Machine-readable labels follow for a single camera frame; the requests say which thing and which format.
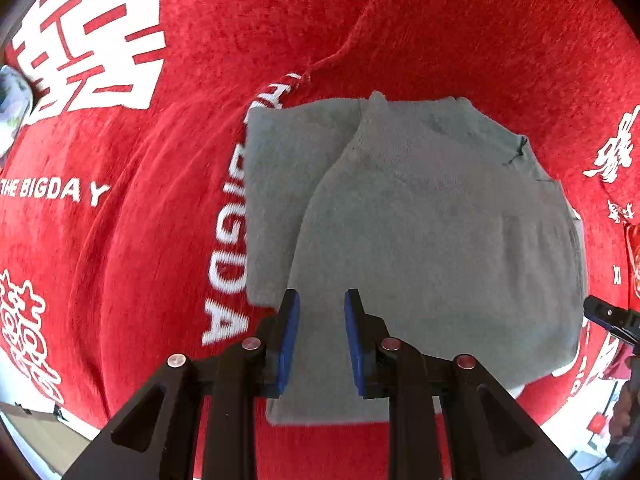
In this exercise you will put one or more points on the red flat packet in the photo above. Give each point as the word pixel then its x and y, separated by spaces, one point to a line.
pixel 634 260

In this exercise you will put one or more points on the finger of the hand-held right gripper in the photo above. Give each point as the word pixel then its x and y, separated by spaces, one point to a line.
pixel 607 316

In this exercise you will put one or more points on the red printed blanket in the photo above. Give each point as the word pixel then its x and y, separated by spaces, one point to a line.
pixel 150 210

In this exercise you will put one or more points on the white patterned cloth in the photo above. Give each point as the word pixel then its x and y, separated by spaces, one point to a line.
pixel 12 102

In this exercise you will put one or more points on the person's right hand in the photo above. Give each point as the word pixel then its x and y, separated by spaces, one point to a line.
pixel 620 412

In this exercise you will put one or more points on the grey sweater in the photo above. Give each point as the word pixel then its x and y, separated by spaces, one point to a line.
pixel 425 220

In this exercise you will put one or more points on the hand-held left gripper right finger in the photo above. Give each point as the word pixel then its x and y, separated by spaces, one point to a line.
pixel 354 345

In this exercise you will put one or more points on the small red object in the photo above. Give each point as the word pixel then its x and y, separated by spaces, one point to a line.
pixel 597 422

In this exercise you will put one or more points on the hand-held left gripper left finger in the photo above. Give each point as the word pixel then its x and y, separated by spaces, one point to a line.
pixel 289 345

